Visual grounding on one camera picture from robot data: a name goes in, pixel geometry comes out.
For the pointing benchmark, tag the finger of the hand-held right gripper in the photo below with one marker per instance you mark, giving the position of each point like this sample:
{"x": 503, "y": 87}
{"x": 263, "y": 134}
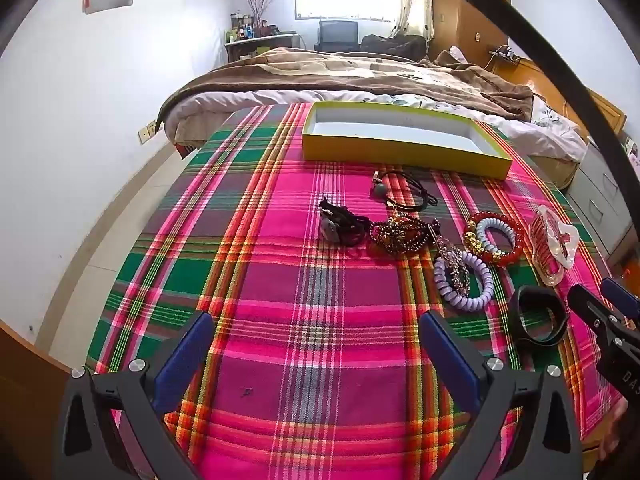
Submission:
{"x": 622, "y": 297}
{"x": 595, "y": 312}

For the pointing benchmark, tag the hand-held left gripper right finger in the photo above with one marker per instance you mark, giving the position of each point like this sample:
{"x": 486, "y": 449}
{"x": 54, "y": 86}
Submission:
{"x": 450, "y": 355}

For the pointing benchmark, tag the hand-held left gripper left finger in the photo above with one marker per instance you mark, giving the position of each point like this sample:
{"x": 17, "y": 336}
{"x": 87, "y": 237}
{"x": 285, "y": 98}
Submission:
{"x": 185, "y": 360}

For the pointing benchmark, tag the black wristband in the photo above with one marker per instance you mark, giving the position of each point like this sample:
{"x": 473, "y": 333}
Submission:
{"x": 530, "y": 337}

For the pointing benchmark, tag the clear hair claw clip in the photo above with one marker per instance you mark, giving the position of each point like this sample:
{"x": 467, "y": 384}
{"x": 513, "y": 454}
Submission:
{"x": 550, "y": 245}

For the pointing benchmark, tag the red rhinestone hair clip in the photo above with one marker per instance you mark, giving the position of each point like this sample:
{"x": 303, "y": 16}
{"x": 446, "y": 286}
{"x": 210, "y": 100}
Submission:
{"x": 452, "y": 267}

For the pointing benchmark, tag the yellow shallow box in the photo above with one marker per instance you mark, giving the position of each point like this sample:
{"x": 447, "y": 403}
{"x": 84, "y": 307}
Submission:
{"x": 400, "y": 155}

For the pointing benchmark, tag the grey drawer cabinet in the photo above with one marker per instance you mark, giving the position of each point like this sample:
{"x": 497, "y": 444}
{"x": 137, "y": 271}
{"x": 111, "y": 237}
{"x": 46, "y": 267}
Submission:
{"x": 600, "y": 195}

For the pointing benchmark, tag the pink green plaid tablecloth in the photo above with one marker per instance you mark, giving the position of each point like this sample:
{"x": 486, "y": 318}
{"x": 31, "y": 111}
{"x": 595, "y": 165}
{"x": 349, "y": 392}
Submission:
{"x": 310, "y": 285}

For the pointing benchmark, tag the wooden furniture edge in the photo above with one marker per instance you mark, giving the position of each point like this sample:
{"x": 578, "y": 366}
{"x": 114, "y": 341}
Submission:
{"x": 25, "y": 410}

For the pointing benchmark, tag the wooden headboard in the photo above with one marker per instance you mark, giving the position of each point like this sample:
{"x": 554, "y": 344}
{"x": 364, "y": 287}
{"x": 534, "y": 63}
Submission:
{"x": 525, "y": 72}

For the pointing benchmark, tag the white floral bedsheet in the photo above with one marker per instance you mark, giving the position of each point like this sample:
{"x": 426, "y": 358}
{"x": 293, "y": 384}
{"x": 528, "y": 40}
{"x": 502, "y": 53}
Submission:
{"x": 225, "y": 105}

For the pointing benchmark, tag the power strip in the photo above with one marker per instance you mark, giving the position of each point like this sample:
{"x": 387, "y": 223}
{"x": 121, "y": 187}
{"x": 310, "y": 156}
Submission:
{"x": 502, "y": 54}

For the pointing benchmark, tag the white pillow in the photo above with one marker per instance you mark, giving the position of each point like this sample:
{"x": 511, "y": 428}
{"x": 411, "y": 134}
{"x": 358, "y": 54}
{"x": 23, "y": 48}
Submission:
{"x": 457, "y": 54}

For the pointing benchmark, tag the wooden wardrobe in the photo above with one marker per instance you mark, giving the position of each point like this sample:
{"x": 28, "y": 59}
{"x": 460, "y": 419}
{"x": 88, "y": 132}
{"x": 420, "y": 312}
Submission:
{"x": 465, "y": 25}

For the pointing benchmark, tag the dark bag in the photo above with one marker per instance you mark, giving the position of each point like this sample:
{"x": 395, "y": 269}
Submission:
{"x": 395, "y": 45}

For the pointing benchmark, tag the wooden shelf desk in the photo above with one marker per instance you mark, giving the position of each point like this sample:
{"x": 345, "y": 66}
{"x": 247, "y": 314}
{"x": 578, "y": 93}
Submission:
{"x": 260, "y": 42}

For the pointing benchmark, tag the row of bottles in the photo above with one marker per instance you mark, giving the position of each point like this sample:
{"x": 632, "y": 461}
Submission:
{"x": 245, "y": 30}

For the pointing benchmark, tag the black television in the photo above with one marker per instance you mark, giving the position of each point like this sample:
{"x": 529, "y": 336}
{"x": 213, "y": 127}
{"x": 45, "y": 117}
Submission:
{"x": 339, "y": 32}

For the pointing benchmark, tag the vase of bare branches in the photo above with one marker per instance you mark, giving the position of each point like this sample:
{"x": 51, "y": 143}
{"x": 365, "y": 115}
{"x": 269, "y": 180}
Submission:
{"x": 256, "y": 22}

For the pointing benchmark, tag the patterned curtain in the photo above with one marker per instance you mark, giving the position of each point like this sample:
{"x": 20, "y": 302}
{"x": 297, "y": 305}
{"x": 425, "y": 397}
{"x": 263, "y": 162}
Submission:
{"x": 412, "y": 0}

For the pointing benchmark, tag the bright window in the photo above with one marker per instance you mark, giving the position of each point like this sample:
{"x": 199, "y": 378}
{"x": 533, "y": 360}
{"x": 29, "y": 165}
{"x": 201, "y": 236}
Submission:
{"x": 340, "y": 0}

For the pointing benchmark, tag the wall socket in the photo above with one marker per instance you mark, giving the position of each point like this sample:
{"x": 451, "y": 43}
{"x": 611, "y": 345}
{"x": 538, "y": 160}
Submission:
{"x": 147, "y": 132}

